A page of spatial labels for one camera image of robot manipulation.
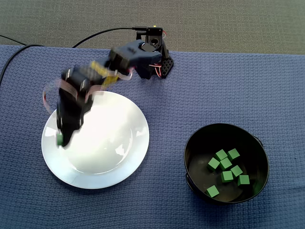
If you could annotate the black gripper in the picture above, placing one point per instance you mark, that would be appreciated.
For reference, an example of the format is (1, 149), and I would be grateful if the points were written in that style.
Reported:
(69, 119)

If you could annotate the white round plate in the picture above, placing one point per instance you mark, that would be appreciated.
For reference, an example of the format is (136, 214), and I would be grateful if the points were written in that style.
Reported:
(107, 176)

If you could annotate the black round container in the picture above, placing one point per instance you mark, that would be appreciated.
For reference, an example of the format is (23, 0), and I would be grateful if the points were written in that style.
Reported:
(200, 176)

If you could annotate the black table clamp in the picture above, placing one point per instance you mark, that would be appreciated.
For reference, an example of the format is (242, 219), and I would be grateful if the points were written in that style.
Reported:
(140, 35)

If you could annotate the blue woven table mat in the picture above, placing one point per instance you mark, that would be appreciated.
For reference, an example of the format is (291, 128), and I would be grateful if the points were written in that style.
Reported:
(162, 214)

